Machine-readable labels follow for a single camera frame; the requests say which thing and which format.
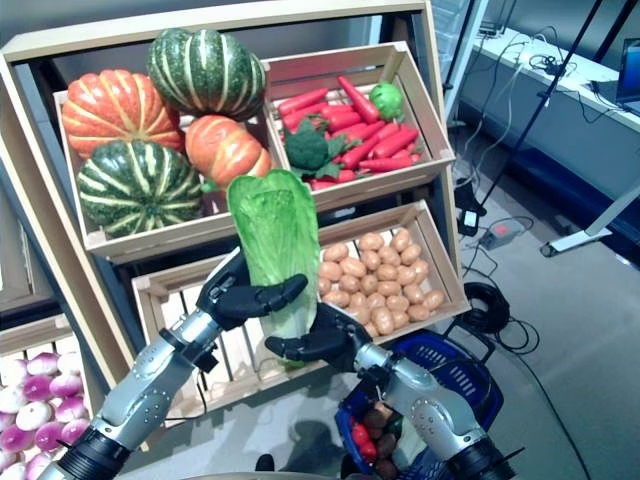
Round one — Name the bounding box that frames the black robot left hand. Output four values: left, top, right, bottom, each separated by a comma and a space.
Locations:
195, 247, 309, 333

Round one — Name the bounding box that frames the large green napa cabbage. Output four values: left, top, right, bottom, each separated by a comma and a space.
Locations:
226, 168, 321, 370

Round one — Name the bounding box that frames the blue plastic shopping basket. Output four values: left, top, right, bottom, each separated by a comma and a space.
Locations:
335, 327, 505, 480

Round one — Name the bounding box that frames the wooden slatted cabbage crate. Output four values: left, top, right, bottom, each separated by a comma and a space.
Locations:
130, 239, 351, 427

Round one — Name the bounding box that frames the wooden pumpkin crate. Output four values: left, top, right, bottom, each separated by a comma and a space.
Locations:
52, 47, 294, 265

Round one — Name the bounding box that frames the green striped pumpkin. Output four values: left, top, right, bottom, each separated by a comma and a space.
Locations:
76, 139, 204, 240
145, 28, 268, 122

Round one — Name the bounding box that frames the oblong orange pumpkin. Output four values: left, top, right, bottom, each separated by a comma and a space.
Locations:
184, 114, 274, 194

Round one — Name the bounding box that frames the dark green felt broccoli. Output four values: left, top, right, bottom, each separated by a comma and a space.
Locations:
283, 117, 362, 181

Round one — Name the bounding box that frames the purple white turnip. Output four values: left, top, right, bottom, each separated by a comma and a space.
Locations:
33, 422, 66, 451
0, 424, 35, 454
15, 401, 53, 431
24, 452, 54, 480
22, 374, 54, 402
48, 373, 84, 399
60, 418, 91, 445
54, 397, 89, 424
25, 352, 60, 376

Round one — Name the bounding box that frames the brown round vegetable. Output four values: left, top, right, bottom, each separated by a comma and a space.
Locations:
362, 403, 397, 432

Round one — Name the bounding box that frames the red pepper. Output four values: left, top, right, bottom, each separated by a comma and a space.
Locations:
351, 422, 378, 462

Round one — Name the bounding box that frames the wooden turnip crate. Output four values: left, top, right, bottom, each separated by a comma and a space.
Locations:
0, 314, 96, 480

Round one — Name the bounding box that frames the wooden carrot crate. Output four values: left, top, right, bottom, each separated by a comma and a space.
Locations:
262, 42, 456, 212

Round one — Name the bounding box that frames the round orange ribbed pumpkin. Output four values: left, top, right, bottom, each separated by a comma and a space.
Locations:
60, 69, 187, 161

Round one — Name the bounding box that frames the wooden potato crate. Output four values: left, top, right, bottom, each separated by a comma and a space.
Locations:
314, 199, 471, 351

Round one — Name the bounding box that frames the pale white radish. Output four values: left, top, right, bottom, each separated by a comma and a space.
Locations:
394, 418, 427, 470

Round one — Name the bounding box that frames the light green round vegetable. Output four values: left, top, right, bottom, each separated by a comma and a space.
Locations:
368, 81, 406, 124

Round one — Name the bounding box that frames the black power adapter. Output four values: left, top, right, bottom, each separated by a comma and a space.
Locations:
457, 208, 485, 237

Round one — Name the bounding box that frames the white desk leg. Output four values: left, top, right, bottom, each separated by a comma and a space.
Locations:
539, 184, 640, 259

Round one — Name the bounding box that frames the black tripod stand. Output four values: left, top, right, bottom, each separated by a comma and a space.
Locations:
479, 0, 609, 236

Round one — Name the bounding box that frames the white desk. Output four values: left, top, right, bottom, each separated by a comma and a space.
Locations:
469, 27, 640, 134

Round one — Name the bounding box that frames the laptop computer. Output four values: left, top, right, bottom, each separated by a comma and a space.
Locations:
615, 37, 640, 115

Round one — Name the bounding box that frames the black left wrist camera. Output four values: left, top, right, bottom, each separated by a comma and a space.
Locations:
194, 348, 222, 375

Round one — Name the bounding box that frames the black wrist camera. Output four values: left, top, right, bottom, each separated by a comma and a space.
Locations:
360, 364, 387, 399
194, 348, 222, 375

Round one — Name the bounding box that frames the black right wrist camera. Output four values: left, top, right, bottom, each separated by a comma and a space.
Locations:
360, 364, 387, 399

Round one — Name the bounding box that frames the black cable coil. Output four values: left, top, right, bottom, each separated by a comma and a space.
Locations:
462, 281, 512, 333

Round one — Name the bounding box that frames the power strip with red switch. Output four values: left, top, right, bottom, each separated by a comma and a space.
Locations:
478, 222, 522, 250

